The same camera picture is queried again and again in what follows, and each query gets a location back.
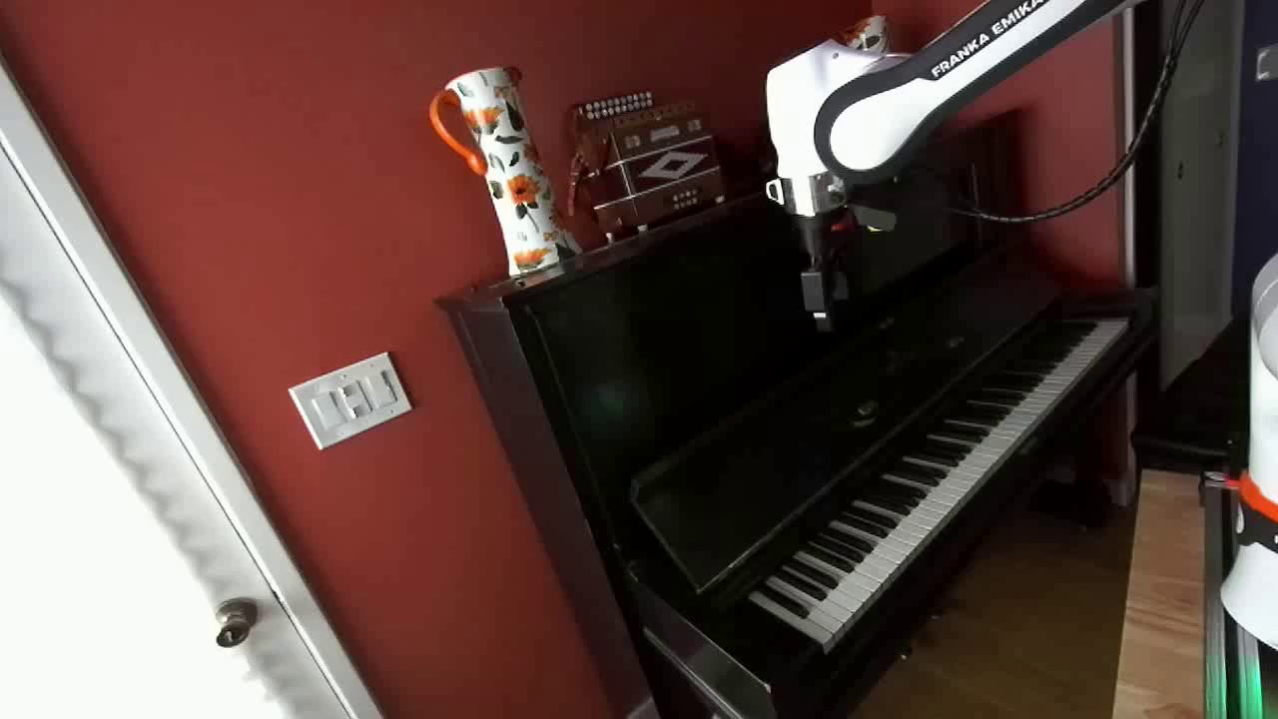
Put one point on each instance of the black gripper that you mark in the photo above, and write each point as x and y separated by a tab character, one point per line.
823	243

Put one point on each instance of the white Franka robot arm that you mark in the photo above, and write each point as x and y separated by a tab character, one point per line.
879	95

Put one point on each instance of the black upright piano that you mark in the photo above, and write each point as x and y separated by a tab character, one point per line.
743	441

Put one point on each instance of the framed picture on piano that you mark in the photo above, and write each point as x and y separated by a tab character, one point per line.
654	167

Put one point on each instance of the grey door panel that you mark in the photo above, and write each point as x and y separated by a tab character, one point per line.
1196	187

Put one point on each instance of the metal door lock knob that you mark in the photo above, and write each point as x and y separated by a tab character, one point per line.
236	620

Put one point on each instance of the white door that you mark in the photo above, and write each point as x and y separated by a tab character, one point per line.
94	532

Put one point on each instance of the white wall switch plate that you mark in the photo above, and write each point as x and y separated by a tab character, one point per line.
349	396

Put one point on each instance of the black metal table rail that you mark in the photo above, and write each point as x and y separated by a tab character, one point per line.
1222	666

